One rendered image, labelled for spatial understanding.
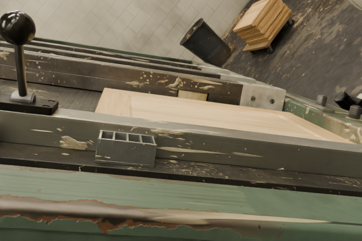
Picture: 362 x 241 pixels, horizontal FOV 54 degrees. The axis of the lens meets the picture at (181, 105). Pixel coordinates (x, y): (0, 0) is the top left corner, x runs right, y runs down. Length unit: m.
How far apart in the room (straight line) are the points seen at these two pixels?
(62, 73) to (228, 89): 0.42
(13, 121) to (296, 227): 0.35
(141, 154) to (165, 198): 0.19
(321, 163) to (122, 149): 0.29
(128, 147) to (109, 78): 0.50
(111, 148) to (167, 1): 5.92
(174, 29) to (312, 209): 6.01
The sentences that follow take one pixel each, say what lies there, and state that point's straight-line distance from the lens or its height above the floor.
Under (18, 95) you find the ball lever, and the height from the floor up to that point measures 1.40.
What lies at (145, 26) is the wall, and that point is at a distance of 6.15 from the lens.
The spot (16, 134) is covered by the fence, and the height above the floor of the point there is 1.37.
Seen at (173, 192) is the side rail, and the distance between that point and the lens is 0.26.
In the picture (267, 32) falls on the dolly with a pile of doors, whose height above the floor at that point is 0.20.
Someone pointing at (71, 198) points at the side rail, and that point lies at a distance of 0.23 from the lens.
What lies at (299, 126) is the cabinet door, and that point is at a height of 0.94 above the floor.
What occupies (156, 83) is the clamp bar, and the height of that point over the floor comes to 1.21.
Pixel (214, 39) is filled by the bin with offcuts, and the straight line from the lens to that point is 5.25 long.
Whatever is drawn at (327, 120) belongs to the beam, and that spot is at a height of 0.90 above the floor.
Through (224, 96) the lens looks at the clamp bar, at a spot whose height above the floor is 1.05.
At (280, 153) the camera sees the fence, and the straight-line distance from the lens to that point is 0.52.
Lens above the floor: 1.35
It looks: 14 degrees down
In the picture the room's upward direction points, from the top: 51 degrees counter-clockwise
